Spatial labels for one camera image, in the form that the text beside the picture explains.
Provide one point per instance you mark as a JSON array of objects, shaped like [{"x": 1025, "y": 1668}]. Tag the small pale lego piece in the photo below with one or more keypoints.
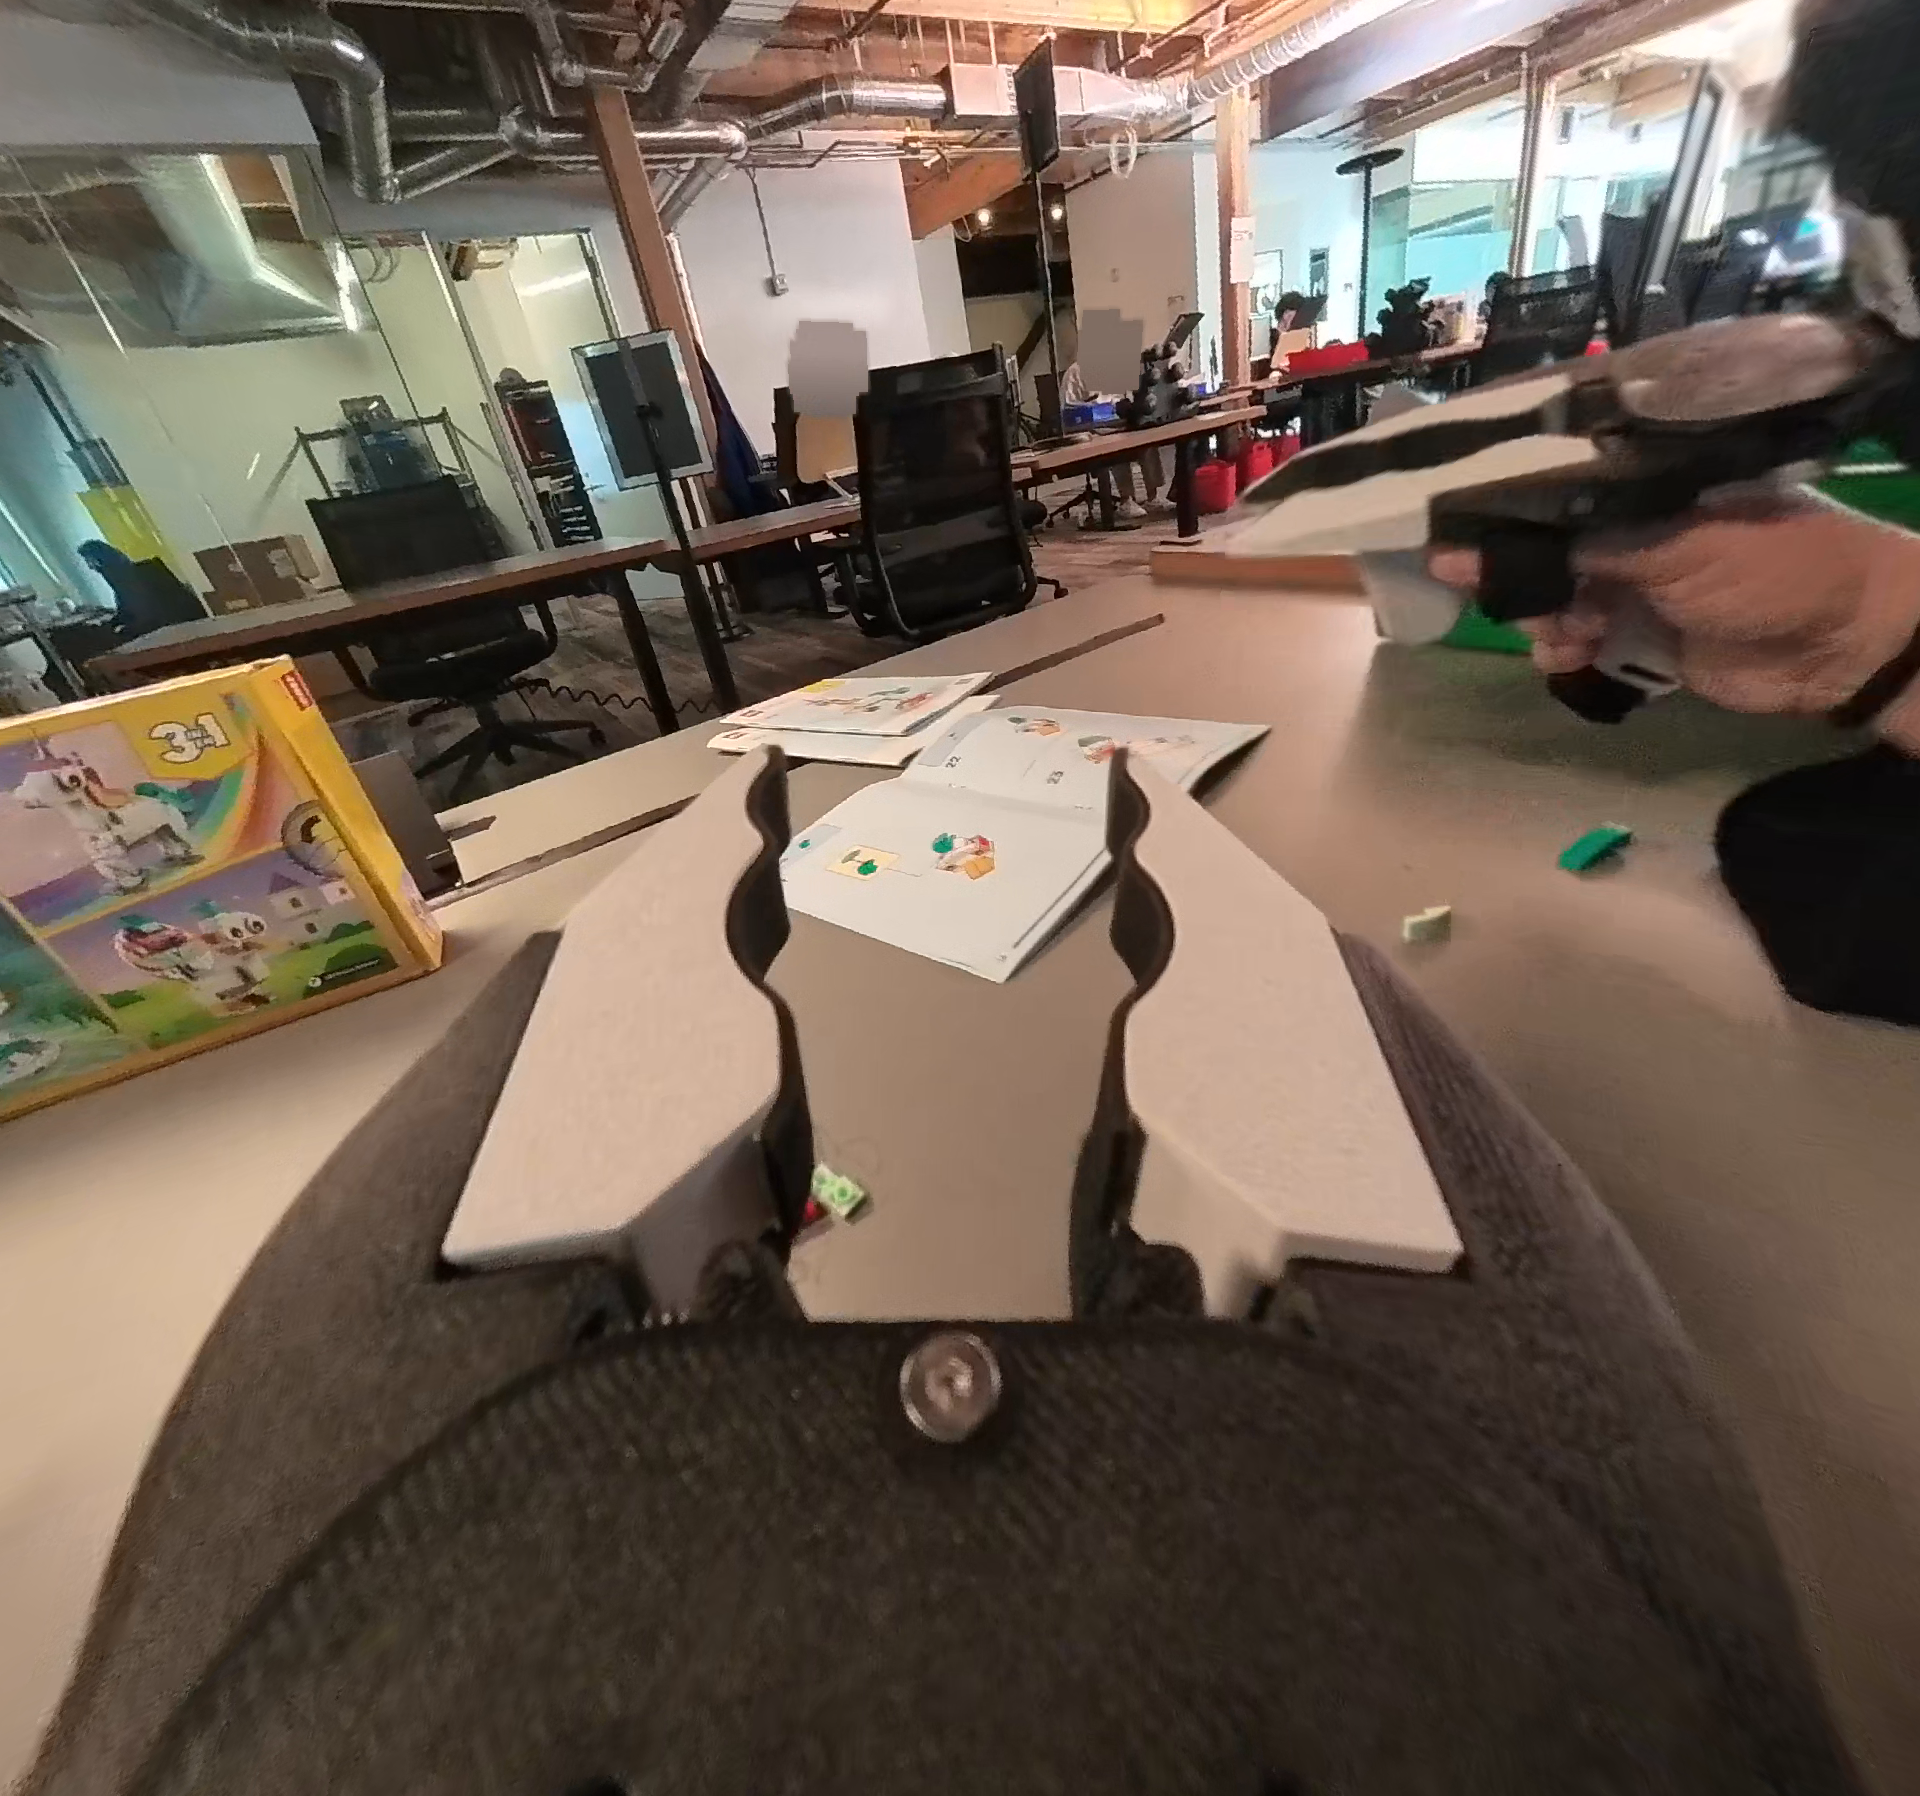
[{"x": 1427, "y": 924}]

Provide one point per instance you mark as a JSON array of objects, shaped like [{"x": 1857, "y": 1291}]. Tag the black equipment rack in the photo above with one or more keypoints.
[{"x": 543, "y": 461}]

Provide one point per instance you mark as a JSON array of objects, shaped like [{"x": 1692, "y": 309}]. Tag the black wristband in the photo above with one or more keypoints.
[{"x": 1883, "y": 694}]

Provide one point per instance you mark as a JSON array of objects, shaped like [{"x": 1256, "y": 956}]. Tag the red storage bins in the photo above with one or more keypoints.
[{"x": 1223, "y": 475}]

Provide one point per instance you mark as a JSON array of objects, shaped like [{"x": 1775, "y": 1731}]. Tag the person's right hand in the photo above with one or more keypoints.
[{"x": 1755, "y": 598}]

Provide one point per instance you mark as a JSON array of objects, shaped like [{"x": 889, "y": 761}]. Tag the closed lego instruction booklet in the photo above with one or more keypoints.
[{"x": 848, "y": 709}]

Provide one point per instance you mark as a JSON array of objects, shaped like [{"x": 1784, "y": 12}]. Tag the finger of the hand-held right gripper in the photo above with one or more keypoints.
[
  {"x": 1351, "y": 525},
  {"x": 1441, "y": 424}
]

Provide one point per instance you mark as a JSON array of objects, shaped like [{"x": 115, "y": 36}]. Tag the silver ceiling duct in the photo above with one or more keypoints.
[{"x": 359, "y": 102}]

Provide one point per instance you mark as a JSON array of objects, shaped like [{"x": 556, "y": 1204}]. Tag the dark panel on stand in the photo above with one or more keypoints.
[{"x": 642, "y": 409}]

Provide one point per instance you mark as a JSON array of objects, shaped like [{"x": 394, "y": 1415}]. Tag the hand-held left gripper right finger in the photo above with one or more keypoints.
[{"x": 1274, "y": 1105}]

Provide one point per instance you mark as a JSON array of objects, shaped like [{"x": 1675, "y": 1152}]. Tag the small lego assembly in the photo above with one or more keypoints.
[{"x": 836, "y": 1195}]

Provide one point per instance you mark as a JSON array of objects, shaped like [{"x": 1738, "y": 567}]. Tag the black swivel office chair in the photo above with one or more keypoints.
[{"x": 435, "y": 598}]

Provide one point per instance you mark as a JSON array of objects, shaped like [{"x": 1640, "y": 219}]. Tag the green flat lego piece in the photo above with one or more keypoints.
[{"x": 1592, "y": 849}]

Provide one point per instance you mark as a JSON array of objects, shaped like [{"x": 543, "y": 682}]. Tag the wooden board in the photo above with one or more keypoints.
[{"x": 1245, "y": 566}]

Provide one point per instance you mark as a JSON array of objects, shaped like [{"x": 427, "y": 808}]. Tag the hanging black monitor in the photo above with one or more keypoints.
[{"x": 1039, "y": 104}]

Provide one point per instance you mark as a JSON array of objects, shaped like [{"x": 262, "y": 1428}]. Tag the green plastic bin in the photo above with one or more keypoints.
[{"x": 1875, "y": 491}]

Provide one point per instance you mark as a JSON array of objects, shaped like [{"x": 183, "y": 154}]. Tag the person's right forearm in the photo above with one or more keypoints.
[{"x": 1837, "y": 896}]

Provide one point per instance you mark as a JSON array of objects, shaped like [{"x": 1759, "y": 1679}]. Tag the black mesh office chair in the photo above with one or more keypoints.
[{"x": 937, "y": 491}]

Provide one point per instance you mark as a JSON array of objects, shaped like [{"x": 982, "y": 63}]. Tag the open lego instruction booklet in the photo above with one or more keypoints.
[{"x": 989, "y": 851}]

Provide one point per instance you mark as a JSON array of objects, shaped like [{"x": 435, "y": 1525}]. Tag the black floor lamp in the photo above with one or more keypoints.
[{"x": 1369, "y": 237}]

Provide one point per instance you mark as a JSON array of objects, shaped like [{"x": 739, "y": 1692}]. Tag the cardboard boxes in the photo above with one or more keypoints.
[{"x": 254, "y": 574}]

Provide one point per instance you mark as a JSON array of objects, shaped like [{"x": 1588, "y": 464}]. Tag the yellow lego set box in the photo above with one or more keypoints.
[{"x": 196, "y": 896}]

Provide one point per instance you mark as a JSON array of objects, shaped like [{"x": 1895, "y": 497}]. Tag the long dark office desk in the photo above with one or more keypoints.
[{"x": 375, "y": 604}]

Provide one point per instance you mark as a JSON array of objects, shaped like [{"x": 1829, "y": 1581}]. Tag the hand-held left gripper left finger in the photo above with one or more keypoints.
[{"x": 630, "y": 1046}]

